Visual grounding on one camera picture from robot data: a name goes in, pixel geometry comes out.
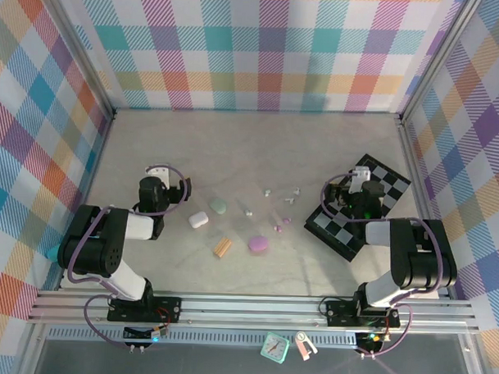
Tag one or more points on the white earbud charging case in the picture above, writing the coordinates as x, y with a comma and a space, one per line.
198, 220

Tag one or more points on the green earbud charging case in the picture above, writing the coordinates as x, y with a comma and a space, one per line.
218, 205

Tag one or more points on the purple earbud charging case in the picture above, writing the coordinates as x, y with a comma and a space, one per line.
257, 243

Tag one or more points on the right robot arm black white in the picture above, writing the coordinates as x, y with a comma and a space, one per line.
419, 258

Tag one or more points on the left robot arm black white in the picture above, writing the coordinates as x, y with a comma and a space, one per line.
91, 247

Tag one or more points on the black grey chessboard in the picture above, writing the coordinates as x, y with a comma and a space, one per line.
393, 188

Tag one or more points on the small wooden block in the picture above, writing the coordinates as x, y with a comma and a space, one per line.
223, 247

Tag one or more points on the white pink clip tool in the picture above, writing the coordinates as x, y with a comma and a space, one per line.
305, 344

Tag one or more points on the teal square alarm clock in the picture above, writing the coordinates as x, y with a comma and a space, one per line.
275, 347

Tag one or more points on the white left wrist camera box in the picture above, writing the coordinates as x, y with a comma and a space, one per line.
159, 173

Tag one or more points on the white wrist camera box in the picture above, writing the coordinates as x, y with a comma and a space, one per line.
159, 173
362, 174

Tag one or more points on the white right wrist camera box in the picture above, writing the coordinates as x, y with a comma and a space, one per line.
362, 174

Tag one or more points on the aluminium table edge rail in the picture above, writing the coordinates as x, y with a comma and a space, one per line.
421, 201
89, 189

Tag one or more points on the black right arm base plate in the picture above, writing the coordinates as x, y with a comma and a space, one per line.
339, 311

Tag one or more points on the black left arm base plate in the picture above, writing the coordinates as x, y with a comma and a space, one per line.
167, 309

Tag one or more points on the aluminium mounting rail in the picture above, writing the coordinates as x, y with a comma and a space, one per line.
249, 312

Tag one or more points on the aluminium frame post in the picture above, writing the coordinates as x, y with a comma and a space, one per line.
440, 58
82, 45

